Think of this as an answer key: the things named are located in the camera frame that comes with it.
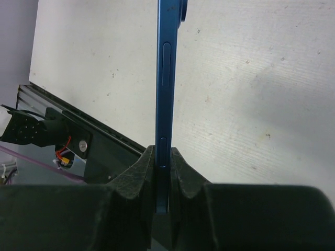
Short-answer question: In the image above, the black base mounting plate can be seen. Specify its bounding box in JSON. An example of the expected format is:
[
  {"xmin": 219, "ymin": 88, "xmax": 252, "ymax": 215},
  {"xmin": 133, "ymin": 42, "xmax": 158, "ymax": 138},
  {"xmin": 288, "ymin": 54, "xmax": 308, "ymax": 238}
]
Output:
[{"xmin": 16, "ymin": 85, "xmax": 145, "ymax": 184}]

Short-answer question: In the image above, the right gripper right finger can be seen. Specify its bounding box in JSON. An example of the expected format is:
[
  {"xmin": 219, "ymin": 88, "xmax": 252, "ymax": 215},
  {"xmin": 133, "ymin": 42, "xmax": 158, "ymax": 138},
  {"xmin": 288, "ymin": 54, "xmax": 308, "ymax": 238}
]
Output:
[{"xmin": 170, "ymin": 148, "xmax": 334, "ymax": 250}]

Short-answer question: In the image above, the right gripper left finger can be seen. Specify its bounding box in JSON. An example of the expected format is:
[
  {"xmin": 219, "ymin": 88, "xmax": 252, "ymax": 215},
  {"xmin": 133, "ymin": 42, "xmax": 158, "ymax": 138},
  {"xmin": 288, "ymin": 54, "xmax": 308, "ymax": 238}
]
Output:
[{"xmin": 1, "ymin": 146, "xmax": 154, "ymax": 250}]

